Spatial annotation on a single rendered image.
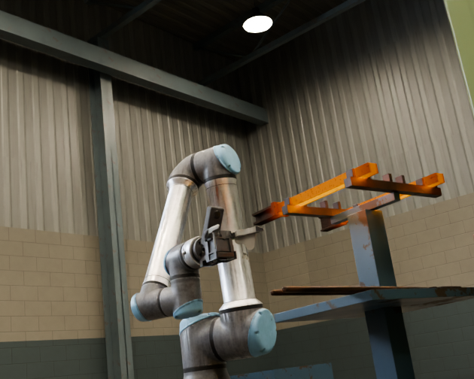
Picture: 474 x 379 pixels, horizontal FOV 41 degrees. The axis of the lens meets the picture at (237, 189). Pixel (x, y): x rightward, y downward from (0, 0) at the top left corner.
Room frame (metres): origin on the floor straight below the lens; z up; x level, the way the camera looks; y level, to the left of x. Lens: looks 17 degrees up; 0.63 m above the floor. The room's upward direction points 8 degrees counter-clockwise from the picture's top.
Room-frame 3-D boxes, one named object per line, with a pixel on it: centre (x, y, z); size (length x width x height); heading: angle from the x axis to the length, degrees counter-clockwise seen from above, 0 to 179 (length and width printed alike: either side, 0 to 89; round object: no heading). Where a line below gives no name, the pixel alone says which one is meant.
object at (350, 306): (1.50, -0.30, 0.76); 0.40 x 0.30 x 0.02; 128
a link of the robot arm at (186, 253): (1.86, 0.14, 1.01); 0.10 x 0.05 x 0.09; 128
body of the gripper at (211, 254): (1.80, 0.08, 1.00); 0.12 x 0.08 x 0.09; 38
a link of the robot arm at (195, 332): (2.29, 0.18, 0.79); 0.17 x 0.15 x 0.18; 61
